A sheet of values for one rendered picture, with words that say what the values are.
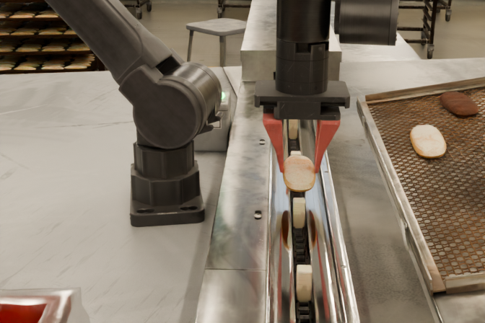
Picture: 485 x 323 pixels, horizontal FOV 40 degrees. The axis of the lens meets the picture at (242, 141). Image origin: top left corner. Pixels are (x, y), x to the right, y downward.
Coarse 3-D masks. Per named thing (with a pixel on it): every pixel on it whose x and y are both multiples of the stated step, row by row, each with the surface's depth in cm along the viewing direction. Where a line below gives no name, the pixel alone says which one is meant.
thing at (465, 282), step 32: (384, 96) 98; (416, 96) 97; (448, 128) 84; (384, 160) 77; (416, 160) 76; (448, 160) 74; (416, 192) 69; (448, 192) 67; (480, 192) 66; (416, 224) 62; (416, 256) 57; (448, 288) 52; (480, 288) 52
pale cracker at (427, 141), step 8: (416, 128) 83; (424, 128) 82; (432, 128) 82; (416, 136) 80; (424, 136) 80; (432, 136) 79; (440, 136) 79; (416, 144) 78; (424, 144) 77; (432, 144) 77; (440, 144) 77; (416, 152) 78; (424, 152) 76; (432, 152) 76; (440, 152) 76
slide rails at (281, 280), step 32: (288, 192) 78; (320, 192) 78; (288, 224) 71; (320, 224) 71; (288, 256) 65; (320, 256) 65; (288, 288) 59; (320, 288) 59; (288, 320) 55; (320, 320) 55
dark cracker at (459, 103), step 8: (440, 96) 93; (448, 96) 91; (456, 96) 91; (464, 96) 91; (448, 104) 89; (456, 104) 88; (464, 104) 88; (472, 104) 87; (456, 112) 87; (464, 112) 86; (472, 112) 86
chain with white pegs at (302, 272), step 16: (288, 128) 102; (288, 144) 98; (304, 208) 71; (304, 224) 72; (304, 240) 69; (304, 256) 67; (304, 272) 58; (304, 288) 59; (304, 304) 59; (304, 320) 57
